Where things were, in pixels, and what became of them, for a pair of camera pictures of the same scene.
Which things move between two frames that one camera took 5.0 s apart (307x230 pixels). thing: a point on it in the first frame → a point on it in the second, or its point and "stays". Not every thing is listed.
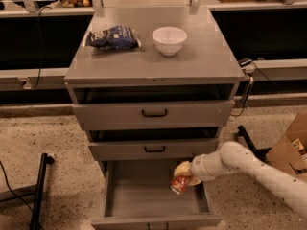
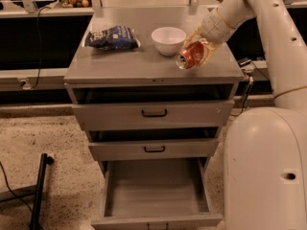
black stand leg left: [45, 160] stays
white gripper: [198, 167] → [213, 29]
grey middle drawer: [134, 145] stays
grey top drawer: [155, 108] stays
